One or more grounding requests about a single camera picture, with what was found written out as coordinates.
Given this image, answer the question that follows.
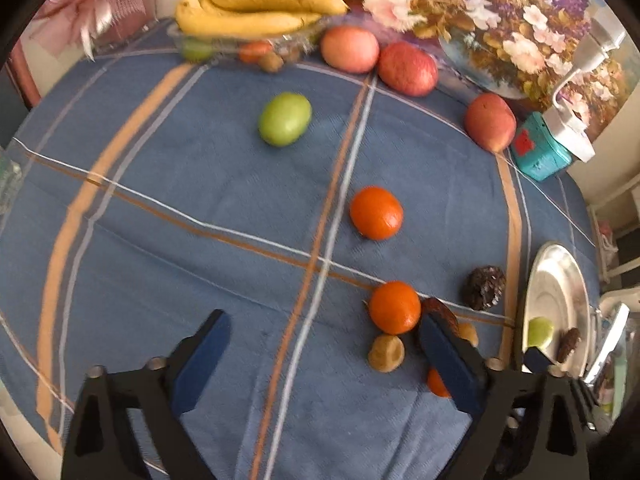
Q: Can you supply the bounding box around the orange tangerine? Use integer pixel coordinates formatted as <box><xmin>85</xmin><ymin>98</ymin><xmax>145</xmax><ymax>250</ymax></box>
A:
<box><xmin>349</xmin><ymin>186</ymin><xmax>404</xmax><ymax>240</ymax></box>
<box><xmin>368</xmin><ymin>281</ymin><xmax>421</xmax><ymax>335</ymax></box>
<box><xmin>426</xmin><ymin>367</ymin><xmax>450</xmax><ymax>399</ymax></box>

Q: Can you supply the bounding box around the tan longan fruit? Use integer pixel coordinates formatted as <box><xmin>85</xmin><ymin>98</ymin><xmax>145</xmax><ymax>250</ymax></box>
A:
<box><xmin>368</xmin><ymin>335</ymin><xmax>405</xmax><ymax>373</ymax></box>
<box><xmin>458</xmin><ymin>322</ymin><xmax>480</xmax><ymax>348</ymax></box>

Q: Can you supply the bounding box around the brown red date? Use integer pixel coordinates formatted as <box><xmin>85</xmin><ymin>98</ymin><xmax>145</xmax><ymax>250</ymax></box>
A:
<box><xmin>421</xmin><ymin>297</ymin><xmax>459</xmax><ymax>335</ymax></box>

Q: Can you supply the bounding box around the green jujube in plate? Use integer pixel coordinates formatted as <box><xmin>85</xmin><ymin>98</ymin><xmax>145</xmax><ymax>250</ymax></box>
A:
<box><xmin>527</xmin><ymin>316</ymin><xmax>554</xmax><ymax>350</ymax></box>

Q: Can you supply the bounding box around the large wrinkled dark date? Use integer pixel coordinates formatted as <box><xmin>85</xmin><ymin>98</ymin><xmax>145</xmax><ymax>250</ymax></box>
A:
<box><xmin>460</xmin><ymin>266</ymin><xmax>506</xmax><ymax>311</ymax></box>

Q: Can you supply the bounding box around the small dark date in plate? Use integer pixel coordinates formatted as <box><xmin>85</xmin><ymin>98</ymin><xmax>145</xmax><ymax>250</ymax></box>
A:
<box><xmin>555</xmin><ymin>327</ymin><xmax>582</xmax><ymax>364</ymax></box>

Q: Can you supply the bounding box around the silver metal plate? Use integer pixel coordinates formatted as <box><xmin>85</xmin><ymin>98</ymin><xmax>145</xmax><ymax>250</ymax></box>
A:
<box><xmin>521</xmin><ymin>242</ymin><xmax>591</xmax><ymax>378</ymax></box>

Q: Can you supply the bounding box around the blue plaid tablecloth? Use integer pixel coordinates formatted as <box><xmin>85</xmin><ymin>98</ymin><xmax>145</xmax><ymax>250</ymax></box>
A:
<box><xmin>1</xmin><ymin>26</ymin><xmax>599</xmax><ymax>479</ymax></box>

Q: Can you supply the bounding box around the teal house-shaped box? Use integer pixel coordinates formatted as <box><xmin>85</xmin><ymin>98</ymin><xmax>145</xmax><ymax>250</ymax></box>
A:
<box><xmin>510</xmin><ymin>112</ymin><xmax>573</xmax><ymax>182</ymax></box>

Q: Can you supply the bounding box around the red apple right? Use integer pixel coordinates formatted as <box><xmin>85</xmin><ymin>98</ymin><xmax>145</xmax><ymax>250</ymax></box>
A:
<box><xmin>464</xmin><ymin>93</ymin><xmax>516</xmax><ymax>154</ymax></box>

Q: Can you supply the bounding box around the dark red apple middle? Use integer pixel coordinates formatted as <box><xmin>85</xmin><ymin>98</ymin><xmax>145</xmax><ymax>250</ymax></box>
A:
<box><xmin>378</xmin><ymin>41</ymin><xmax>438</xmax><ymax>96</ymax></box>

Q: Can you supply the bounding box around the green jujube on cloth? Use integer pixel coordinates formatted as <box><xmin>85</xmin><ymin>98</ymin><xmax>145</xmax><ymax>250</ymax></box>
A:
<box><xmin>258</xmin><ymin>92</ymin><xmax>312</xmax><ymax>148</ymax></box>

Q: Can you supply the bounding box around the pale red apple left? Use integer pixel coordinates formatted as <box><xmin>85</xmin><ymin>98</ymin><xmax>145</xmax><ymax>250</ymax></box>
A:
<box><xmin>320</xmin><ymin>25</ymin><xmax>380</xmax><ymax>74</ymax></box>

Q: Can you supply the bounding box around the floral painting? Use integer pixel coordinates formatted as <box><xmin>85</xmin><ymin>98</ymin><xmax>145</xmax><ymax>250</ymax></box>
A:
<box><xmin>344</xmin><ymin>0</ymin><xmax>605</xmax><ymax>112</ymax></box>

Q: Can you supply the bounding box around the white power adapter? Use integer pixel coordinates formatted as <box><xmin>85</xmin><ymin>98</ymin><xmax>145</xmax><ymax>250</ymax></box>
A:
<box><xmin>542</xmin><ymin>8</ymin><xmax>626</xmax><ymax>162</ymax></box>

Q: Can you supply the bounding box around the clear plastic fruit tray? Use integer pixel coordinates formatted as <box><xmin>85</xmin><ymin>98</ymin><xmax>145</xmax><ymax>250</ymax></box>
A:
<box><xmin>167</xmin><ymin>18</ymin><xmax>331</xmax><ymax>66</ymax></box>

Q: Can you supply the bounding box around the yellow banana bunch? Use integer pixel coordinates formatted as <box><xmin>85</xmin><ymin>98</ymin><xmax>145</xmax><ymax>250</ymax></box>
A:
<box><xmin>175</xmin><ymin>0</ymin><xmax>348</xmax><ymax>39</ymax></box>

